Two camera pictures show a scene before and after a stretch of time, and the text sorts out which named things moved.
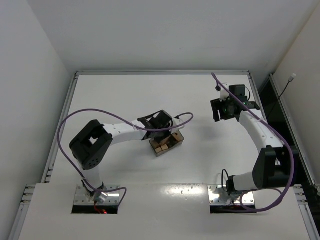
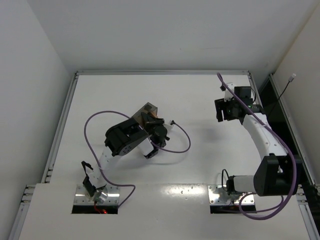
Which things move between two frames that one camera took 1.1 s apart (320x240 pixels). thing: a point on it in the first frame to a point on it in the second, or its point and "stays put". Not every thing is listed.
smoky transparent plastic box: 175,139 to 148,107
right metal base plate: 218,195 stays put
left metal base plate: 82,197 stays put
